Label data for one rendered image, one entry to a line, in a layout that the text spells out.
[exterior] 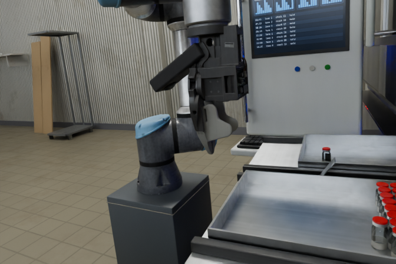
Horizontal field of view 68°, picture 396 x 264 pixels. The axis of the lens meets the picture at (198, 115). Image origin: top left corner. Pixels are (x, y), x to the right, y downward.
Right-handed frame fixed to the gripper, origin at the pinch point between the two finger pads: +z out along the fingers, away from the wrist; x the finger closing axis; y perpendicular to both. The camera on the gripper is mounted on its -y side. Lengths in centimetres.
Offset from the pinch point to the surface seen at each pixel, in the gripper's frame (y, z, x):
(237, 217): 3.1, 15.9, 4.7
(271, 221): 9.7, 15.9, 4.9
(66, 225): -168, 104, 102
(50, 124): -475, 86, 352
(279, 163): 6.9, 16.2, 35.5
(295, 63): 7, -9, 90
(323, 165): 18.6, 13.4, 28.8
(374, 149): 32, 16, 50
